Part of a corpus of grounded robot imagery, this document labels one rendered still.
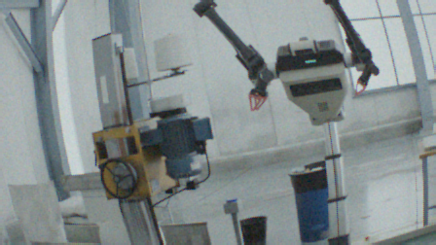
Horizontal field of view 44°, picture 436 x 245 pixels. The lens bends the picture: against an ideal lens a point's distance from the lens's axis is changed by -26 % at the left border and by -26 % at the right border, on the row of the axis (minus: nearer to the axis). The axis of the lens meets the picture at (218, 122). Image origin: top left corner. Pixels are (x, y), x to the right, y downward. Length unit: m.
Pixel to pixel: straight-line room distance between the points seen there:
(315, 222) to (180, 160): 2.67
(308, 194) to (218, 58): 6.52
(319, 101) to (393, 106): 7.60
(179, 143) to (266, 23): 8.57
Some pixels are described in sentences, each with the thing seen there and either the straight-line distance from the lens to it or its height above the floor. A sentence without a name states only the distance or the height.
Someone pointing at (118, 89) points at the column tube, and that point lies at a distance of 2.83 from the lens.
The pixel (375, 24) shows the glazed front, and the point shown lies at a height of 2.07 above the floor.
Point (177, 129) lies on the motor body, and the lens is 2.80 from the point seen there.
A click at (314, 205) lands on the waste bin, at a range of 5.28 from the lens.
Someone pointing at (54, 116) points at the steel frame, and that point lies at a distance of 8.88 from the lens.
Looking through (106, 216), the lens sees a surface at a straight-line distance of 3.48.
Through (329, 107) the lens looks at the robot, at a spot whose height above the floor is 1.21.
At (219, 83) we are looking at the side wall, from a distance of 11.52.
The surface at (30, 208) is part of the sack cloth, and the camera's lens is 3.82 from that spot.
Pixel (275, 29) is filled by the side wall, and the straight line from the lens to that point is 11.25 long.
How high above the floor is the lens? 1.42
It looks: 3 degrees down
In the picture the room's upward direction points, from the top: 11 degrees counter-clockwise
